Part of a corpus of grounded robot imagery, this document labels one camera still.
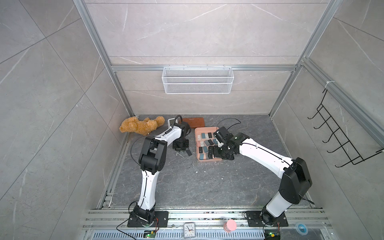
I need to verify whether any pink storage tray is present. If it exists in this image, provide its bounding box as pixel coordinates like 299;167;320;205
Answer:
195;127;222;163

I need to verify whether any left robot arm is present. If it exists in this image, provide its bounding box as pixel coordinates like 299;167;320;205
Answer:
132;115;192;227

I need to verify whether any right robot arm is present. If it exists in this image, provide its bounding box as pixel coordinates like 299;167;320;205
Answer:
212;123;314;226

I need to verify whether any white digital clock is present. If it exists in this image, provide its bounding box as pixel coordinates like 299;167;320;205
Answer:
168;118;175;128

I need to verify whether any brown leather case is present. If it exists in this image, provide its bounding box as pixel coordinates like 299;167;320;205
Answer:
183;117;206;129

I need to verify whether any brown teddy bear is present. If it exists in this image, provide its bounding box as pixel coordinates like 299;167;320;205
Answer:
119;116;165;136

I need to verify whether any pink round cap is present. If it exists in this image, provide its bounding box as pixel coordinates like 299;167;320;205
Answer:
223;219;237;233

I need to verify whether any small analog clock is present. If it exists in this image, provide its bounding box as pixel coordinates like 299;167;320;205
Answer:
183;222;197;239

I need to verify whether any blue tape roll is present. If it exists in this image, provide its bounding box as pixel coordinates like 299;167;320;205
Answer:
295;223;309;236

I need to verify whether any white wire mesh basket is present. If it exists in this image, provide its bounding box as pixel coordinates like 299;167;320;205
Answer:
162;67;235;94

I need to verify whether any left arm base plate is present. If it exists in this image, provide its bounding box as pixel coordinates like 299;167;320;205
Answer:
127;211;169;228

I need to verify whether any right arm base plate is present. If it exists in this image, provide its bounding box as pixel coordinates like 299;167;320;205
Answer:
244;211;289;227

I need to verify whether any black wire hook rack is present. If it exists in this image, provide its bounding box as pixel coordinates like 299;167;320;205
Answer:
307;89;384;168

